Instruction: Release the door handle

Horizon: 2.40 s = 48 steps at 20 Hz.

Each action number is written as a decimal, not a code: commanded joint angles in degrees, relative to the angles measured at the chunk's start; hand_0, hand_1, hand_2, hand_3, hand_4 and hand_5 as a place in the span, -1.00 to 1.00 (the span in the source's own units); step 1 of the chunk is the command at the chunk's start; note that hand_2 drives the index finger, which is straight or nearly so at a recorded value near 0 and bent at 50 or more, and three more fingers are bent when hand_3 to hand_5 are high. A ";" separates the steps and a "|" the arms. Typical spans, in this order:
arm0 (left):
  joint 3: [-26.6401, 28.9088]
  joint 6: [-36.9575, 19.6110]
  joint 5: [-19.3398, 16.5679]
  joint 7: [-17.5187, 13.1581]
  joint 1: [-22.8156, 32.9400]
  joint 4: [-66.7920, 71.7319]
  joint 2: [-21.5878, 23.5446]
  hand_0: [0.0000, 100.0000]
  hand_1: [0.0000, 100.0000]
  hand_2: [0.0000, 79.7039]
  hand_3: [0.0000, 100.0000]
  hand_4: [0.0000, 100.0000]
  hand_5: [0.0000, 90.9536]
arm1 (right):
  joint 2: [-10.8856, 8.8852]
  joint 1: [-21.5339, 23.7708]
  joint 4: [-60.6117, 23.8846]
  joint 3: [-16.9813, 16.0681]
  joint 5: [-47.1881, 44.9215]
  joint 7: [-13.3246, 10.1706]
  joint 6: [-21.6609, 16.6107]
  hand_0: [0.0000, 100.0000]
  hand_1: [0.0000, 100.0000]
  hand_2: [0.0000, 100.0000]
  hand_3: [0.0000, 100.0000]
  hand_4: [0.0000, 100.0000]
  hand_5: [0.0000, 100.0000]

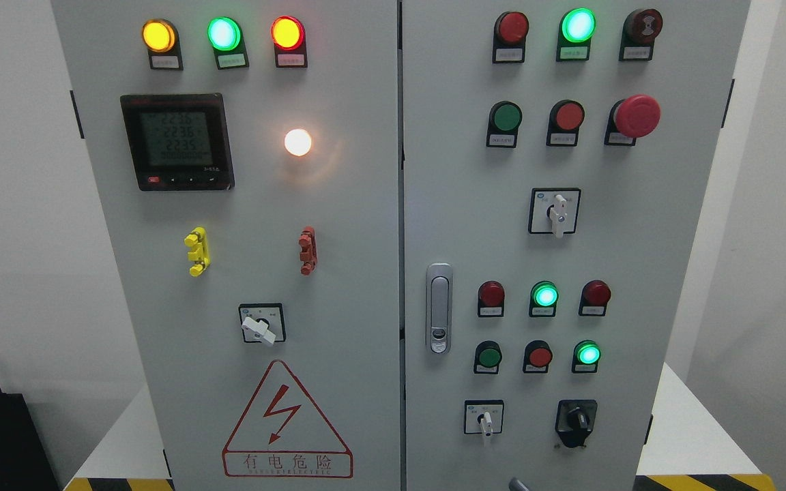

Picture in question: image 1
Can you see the red electrical hazard warning sticker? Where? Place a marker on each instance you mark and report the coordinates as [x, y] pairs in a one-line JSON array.
[[283, 433]]

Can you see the red-orange indicator light top left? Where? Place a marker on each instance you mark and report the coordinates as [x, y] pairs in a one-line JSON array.
[[289, 39]]

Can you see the green lit light third row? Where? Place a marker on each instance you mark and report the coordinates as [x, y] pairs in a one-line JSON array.
[[543, 299]]

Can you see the black rotary knob switch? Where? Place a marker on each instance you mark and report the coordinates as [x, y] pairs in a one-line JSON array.
[[575, 421]]

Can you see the dark red light third row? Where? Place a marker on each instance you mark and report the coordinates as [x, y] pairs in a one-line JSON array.
[[595, 297], [491, 298]]

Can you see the green indicator light top left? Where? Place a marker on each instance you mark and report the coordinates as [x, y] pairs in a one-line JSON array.
[[225, 37]]

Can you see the green lit light top right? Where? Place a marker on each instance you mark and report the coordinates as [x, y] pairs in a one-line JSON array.
[[575, 35]]

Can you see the black digital power meter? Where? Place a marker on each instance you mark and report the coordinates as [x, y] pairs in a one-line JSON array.
[[178, 142]]

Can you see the left door white selector switch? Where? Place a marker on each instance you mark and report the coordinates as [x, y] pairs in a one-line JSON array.
[[262, 323]]

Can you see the dark red light right third row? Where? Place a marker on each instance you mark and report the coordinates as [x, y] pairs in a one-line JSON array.
[[595, 297]]

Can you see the red button second row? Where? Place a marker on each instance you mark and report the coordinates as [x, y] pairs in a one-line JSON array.
[[565, 119]]

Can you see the silver door handle lock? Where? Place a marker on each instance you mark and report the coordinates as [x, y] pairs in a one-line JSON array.
[[438, 317]]

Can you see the red button fourth row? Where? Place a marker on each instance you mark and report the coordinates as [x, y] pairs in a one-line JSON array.
[[536, 357]]

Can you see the red button top row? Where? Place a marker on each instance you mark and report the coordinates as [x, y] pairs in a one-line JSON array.
[[509, 38]]

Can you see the grey electrical cabinet left door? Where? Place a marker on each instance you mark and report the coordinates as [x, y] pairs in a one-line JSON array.
[[342, 319]]

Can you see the black box at left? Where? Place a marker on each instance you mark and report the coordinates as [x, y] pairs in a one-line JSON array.
[[23, 461]]

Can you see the grey electrical cabinet door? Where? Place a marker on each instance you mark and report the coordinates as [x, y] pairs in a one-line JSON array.
[[468, 206], [342, 319]]

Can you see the white glowing indicator light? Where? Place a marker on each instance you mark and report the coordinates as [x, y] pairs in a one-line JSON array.
[[298, 142]]

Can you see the green button second row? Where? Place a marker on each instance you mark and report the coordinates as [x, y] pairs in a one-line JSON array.
[[504, 122]]

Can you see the dark red buzzer top right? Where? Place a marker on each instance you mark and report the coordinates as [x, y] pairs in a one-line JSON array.
[[639, 32]]

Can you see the yellow indicator light top left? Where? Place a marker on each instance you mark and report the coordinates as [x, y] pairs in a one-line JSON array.
[[162, 42]]

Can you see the green lit button fourth row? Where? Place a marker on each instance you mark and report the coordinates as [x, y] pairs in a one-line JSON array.
[[586, 355]]

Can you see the grey electrical cabinet right door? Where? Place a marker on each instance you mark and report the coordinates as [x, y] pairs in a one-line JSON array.
[[468, 206]]

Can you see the upper right white selector switch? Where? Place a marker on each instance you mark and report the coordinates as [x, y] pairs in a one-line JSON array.
[[554, 211]]

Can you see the lower white selector switch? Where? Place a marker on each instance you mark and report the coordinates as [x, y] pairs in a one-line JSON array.
[[483, 417]]

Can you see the red terminal clip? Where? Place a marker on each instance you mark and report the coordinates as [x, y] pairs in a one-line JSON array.
[[308, 253]]

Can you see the red emergency stop mushroom button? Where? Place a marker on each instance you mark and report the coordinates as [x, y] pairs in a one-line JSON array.
[[632, 118]]

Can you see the yellow terminal clip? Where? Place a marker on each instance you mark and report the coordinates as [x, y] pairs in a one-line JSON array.
[[198, 250]]

